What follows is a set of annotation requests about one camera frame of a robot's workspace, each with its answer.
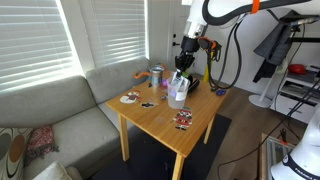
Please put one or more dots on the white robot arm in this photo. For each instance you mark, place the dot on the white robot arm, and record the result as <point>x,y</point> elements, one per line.
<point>219,12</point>

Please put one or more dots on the dark hanging jacket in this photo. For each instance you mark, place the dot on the dark hanging jacket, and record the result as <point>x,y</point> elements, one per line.
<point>273,49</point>

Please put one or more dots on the purple small object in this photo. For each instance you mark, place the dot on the purple small object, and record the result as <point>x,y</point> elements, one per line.
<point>164,82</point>

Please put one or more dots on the retro patterned cushion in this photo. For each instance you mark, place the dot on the retro patterned cushion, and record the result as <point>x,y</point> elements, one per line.
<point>13,143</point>

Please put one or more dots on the black moustache sticker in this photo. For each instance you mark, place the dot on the black moustache sticker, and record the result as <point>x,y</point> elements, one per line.
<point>147,105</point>

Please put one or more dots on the white sachet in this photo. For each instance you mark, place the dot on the white sachet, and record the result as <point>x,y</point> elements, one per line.
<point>177,82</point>

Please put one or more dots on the red patterned cushion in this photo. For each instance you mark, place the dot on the red patterned cushion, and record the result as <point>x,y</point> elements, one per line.
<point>40,143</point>

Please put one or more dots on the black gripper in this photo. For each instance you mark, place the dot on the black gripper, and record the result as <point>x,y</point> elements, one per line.
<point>188,47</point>

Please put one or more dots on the black oval holder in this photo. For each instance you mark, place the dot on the black oval holder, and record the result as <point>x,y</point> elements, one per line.
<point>194,83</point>

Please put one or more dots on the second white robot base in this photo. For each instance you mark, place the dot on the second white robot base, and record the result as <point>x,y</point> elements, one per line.
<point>303,162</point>

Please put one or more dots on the red bowl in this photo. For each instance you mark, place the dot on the red bowl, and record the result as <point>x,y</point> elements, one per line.
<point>297,68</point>

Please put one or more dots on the wooden side table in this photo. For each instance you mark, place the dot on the wooden side table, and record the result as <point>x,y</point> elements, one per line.
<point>158,121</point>

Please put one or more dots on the grey sofa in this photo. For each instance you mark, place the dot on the grey sofa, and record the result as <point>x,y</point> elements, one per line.
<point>85,130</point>

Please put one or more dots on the white shelf unit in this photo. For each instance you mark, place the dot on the white shelf unit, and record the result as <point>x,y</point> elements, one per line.
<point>292,89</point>

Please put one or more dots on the dark rug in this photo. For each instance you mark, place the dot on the dark rug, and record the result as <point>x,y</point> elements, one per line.
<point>150,160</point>

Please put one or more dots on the blue toy car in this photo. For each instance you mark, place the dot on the blue toy car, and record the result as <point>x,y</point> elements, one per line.
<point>221,92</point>

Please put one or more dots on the clear plastic cup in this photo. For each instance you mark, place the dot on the clear plastic cup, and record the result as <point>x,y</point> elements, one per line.
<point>177,93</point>

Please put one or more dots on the metal tumbler cup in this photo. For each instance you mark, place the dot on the metal tumbler cup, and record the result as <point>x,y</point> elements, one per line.
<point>156,72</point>

